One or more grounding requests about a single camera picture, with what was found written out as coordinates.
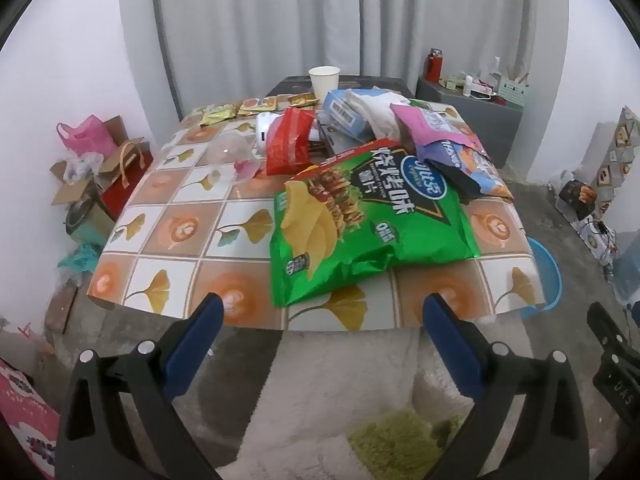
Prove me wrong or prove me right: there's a green chip bag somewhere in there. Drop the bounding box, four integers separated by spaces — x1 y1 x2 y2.
269 138 482 308

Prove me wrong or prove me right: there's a white fluffy cloth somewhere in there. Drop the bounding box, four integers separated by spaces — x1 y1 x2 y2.
215 327 501 480

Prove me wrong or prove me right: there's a white paper cup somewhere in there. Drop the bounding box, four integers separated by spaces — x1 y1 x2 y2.
308 66 341 101

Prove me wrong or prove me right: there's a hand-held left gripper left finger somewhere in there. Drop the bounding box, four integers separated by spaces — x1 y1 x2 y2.
56 292 236 480

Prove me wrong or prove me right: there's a white plastic snack bag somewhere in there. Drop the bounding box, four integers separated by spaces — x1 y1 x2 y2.
347 87 416 141

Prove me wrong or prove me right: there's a rolled patterned sheet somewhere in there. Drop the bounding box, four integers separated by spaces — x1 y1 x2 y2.
595 106 640 221

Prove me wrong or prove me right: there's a white pink toiletries tray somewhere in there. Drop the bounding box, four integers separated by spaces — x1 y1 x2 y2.
471 77 499 101

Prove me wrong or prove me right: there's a green utensil holder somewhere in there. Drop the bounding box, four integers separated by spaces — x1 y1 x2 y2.
497 57 531 108

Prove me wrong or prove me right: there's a dark low table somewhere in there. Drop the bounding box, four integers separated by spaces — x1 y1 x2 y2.
265 76 416 98

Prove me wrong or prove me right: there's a black snack box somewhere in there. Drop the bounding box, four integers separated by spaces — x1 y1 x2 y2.
557 179 598 221

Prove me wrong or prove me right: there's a pink plastic bag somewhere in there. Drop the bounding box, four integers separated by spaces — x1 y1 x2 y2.
56 115 118 158

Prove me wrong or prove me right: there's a pink printed bag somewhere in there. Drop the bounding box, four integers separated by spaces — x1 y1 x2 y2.
0 357 61 480

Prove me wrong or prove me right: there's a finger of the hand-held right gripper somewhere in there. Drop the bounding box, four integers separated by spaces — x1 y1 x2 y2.
586 301 640 363

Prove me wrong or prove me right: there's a blue plastic basket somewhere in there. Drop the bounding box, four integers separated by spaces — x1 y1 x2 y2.
520 237 563 321

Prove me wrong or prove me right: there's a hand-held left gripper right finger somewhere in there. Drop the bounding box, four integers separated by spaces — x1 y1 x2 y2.
421 292 591 480

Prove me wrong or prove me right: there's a cardboard box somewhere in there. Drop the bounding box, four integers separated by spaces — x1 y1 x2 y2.
50 115 146 206

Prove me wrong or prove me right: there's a red thermos bottle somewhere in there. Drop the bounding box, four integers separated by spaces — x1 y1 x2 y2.
425 48 444 82

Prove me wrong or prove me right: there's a clear plastic bag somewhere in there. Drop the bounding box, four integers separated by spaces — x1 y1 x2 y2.
205 132 266 186

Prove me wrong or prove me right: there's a red gift bag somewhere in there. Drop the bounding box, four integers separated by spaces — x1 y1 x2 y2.
100 137 153 221

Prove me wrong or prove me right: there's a pink purple snack bag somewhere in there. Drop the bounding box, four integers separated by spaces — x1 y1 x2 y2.
390 102 488 161

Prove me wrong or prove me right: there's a white printed carton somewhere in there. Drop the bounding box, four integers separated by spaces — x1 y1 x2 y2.
550 175 617 263

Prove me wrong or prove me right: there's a blue orange chip bag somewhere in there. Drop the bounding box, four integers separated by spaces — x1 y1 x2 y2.
417 140 515 203

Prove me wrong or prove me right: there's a grey curtain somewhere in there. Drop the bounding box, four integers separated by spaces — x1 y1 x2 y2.
117 0 568 121

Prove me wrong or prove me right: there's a black hoop tube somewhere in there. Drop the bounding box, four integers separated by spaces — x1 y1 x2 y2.
149 0 183 122

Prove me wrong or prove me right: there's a teal plastic bag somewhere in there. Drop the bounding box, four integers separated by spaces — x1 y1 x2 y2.
57 245 101 273

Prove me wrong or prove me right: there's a blue white snack bag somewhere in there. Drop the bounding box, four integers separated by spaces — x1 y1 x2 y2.
321 89 373 142

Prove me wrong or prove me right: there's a red snack bag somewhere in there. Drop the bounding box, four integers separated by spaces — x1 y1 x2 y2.
265 106 317 177

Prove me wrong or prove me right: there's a teal box with pot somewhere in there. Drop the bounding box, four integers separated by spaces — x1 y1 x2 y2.
65 195 116 248

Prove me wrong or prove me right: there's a grey cabinet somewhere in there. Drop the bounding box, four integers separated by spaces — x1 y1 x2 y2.
416 76 523 168

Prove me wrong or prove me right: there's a yellow green snack packet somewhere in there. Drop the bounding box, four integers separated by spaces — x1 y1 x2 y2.
200 104 237 127

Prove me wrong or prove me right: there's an orange yellow snack packet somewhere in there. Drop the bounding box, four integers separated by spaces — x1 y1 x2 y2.
237 97 278 117

